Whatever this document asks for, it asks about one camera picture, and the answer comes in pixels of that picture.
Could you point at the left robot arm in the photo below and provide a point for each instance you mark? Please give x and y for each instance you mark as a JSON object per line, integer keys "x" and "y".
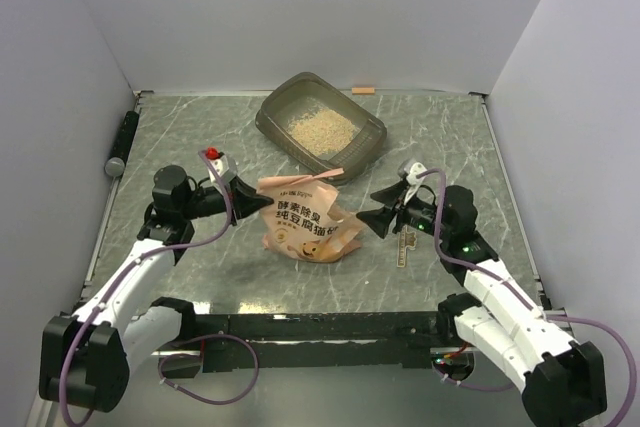
{"x": 87, "y": 356}

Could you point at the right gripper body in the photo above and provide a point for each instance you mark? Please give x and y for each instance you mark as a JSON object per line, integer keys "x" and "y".
{"x": 417, "y": 215}

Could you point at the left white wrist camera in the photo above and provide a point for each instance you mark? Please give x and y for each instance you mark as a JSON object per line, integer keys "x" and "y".
{"x": 221, "y": 170}

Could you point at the clean litter granules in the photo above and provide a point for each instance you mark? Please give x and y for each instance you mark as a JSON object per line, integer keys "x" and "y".
{"x": 322, "y": 131}

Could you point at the grey plastic litter box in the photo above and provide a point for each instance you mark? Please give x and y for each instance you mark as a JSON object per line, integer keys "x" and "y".
{"x": 306, "y": 92}

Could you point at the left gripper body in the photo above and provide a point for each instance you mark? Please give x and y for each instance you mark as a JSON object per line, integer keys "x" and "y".
{"x": 207, "y": 201}

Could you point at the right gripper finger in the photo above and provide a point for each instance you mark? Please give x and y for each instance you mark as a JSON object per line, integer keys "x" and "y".
{"x": 391, "y": 195}
{"x": 381, "y": 221}

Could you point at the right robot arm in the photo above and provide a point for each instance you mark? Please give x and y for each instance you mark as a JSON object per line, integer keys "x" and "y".
{"x": 561, "y": 381}

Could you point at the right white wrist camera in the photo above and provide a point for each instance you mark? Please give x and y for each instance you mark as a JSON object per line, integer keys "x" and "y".
{"x": 411, "y": 172}

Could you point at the small orange block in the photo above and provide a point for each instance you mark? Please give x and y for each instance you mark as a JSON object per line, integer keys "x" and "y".
{"x": 363, "y": 90}

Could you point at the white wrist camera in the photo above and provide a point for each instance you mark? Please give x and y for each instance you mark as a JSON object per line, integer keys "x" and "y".
{"x": 221, "y": 170}
{"x": 411, "y": 172}

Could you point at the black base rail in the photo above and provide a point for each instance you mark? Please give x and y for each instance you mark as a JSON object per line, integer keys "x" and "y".
{"x": 227, "y": 342}

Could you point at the black cylinder with grey cap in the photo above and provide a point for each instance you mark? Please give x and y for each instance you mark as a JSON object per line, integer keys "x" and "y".
{"x": 121, "y": 148}

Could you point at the pink cat litter bag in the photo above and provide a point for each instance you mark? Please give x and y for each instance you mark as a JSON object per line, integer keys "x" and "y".
{"x": 305, "y": 222}

